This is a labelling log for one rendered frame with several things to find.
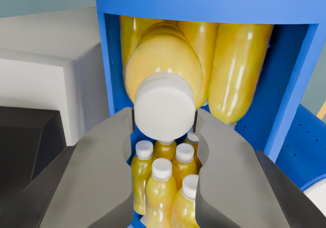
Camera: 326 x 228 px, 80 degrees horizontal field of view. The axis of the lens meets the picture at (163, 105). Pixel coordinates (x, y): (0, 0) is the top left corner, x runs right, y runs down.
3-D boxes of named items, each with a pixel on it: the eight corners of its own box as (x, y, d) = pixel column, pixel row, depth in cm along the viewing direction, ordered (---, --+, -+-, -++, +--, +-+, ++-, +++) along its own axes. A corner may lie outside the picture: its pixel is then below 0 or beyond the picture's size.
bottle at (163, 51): (150, 74, 32) (136, 154, 16) (133, 31, 29) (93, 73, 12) (192, 60, 31) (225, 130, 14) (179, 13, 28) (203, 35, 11)
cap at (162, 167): (151, 178, 38) (151, 171, 37) (153, 163, 41) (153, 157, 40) (171, 179, 37) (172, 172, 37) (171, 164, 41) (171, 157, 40)
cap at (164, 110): (148, 131, 15) (146, 147, 13) (127, 86, 13) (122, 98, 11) (198, 117, 14) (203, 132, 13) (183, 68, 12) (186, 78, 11)
